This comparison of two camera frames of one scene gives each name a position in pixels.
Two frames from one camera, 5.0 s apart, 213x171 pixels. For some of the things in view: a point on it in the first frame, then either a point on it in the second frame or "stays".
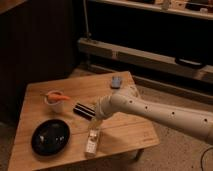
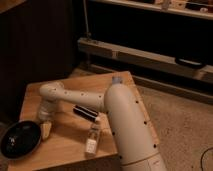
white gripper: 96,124 → 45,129
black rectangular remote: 85,111 stays
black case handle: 189,62 stays
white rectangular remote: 92,143 stays
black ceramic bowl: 50,137 → 20,139
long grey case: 97,48 stays
